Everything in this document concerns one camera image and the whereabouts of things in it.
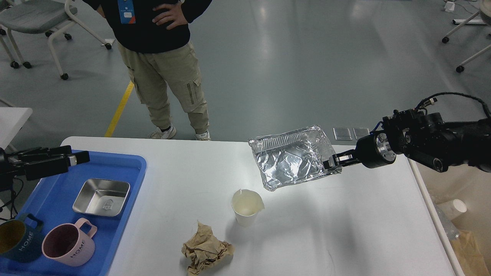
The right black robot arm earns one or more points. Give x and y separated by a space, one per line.
424 138

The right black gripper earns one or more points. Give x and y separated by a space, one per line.
373 151

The silver floor plate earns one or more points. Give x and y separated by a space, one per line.
360 132
342 133

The crumpled brown paper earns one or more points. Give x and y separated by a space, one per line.
205 250

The person in black sweater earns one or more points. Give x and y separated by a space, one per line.
158 59

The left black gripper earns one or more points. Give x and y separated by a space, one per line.
41 162

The person's left hand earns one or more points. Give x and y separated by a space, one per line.
173 15

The square stainless steel dish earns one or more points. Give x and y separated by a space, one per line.
101 197

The white paper cup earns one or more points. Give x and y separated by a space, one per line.
246 205

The white side table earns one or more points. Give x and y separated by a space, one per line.
11 121

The dark teal HOME mug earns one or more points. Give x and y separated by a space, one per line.
21 239

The silver floor plate left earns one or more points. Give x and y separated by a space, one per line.
342 133

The blue plastic tray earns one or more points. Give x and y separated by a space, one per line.
52 199

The brown paper in bin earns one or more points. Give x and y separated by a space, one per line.
468 254

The pink HOME mug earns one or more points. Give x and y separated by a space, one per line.
70 243

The grey office chair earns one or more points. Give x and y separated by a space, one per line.
44 16

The person's right hand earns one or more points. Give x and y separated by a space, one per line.
100 10

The silver floor plate right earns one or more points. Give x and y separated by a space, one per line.
360 132

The white plastic bin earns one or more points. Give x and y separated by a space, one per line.
471 186

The blue ID badge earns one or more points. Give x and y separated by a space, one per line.
126 11

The aluminium foil container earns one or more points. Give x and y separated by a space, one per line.
293 157

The white cup in bin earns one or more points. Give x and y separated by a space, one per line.
453 208

